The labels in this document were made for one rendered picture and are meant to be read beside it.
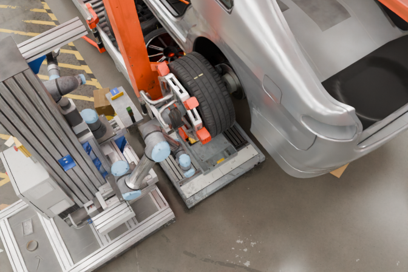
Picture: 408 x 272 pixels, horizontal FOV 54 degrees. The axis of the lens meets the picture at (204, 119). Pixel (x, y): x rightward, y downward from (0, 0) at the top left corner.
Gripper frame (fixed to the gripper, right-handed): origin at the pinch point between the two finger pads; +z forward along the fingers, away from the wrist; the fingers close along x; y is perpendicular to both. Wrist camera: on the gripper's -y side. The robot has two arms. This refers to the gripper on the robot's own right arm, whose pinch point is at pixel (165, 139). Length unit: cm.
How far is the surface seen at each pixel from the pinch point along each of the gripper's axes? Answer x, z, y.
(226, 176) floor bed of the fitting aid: -39, -22, -75
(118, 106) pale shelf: 11, 74, -38
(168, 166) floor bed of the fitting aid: -1, 17, -77
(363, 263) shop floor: -87, -143, -83
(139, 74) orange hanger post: -11, 57, 9
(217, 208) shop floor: -17, -40, -83
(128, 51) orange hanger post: -8, 57, 38
